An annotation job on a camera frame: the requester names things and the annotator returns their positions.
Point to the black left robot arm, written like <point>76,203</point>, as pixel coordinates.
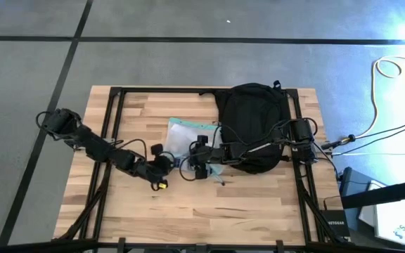
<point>93,145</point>

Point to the black diagonal support beam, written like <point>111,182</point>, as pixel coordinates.
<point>382,193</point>

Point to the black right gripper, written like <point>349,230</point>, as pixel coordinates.
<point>207,156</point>

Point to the white mesh pouch teal trim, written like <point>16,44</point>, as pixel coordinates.
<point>181,135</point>

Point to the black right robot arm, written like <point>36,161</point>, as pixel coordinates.
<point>302,133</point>

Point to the white box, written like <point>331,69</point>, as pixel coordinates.
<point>399,221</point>

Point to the grey-blue case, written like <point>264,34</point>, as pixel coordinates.
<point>353,179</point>

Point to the black table clamp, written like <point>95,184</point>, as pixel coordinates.
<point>121,244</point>
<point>280,245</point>

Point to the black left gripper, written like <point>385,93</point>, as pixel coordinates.
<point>160,167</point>

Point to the black backpack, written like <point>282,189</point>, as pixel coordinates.
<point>248,105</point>

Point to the black Netgear box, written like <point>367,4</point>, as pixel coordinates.
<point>336,223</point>

